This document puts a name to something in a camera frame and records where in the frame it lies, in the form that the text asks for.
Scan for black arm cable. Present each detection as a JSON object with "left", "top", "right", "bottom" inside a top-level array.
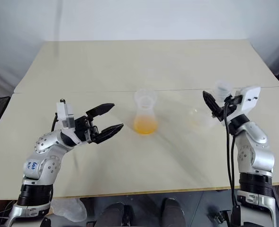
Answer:
[
  {"left": 224, "top": 100, "right": 242, "bottom": 227},
  {"left": 50, "top": 112, "right": 61, "bottom": 133}
]

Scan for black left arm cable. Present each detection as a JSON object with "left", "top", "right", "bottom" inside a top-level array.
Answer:
[{"left": 50, "top": 112, "right": 61, "bottom": 133}]

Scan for black metal bracket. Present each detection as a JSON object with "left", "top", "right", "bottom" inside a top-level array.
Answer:
[{"left": 207, "top": 205, "right": 232, "bottom": 227}]

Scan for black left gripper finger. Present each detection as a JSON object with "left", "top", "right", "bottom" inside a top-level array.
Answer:
[
  {"left": 92, "top": 123, "right": 124, "bottom": 144},
  {"left": 85, "top": 103, "right": 116, "bottom": 117}
]

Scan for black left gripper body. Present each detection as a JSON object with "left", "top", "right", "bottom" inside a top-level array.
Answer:
[{"left": 73, "top": 115, "right": 99, "bottom": 144}]

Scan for clear plastic bag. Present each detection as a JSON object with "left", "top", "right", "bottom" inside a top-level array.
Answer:
[{"left": 51, "top": 198, "right": 88, "bottom": 222}]

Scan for small clear conical flask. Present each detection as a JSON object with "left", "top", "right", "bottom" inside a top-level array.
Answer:
[{"left": 132, "top": 88, "right": 159, "bottom": 135}]

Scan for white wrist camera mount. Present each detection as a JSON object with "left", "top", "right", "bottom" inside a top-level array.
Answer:
[
  {"left": 222, "top": 85, "right": 261, "bottom": 126},
  {"left": 56, "top": 98, "right": 82, "bottom": 145}
]

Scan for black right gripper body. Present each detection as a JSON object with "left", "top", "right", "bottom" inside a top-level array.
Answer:
[{"left": 211, "top": 95, "right": 243, "bottom": 122}]

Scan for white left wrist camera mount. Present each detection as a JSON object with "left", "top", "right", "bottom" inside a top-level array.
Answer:
[{"left": 56, "top": 98, "right": 82, "bottom": 145}]

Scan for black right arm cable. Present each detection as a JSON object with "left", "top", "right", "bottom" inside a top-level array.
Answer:
[{"left": 224, "top": 100, "right": 242, "bottom": 227}]

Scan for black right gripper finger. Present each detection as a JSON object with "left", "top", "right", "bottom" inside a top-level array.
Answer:
[
  {"left": 202, "top": 90, "right": 222, "bottom": 117},
  {"left": 216, "top": 87, "right": 233, "bottom": 102}
]

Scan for dark rounded shape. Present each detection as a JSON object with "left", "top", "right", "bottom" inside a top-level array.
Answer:
[
  {"left": 99, "top": 202, "right": 133, "bottom": 227},
  {"left": 162, "top": 198, "right": 186, "bottom": 227}
]

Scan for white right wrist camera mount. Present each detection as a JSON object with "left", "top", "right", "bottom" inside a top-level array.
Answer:
[{"left": 222, "top": 85, "right": 261, "bottom": 126}]

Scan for large clear conical flask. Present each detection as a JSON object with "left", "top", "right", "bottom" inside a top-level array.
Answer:
[{"left": 186, "top": 79, "right": 234, "bottom": 131}]

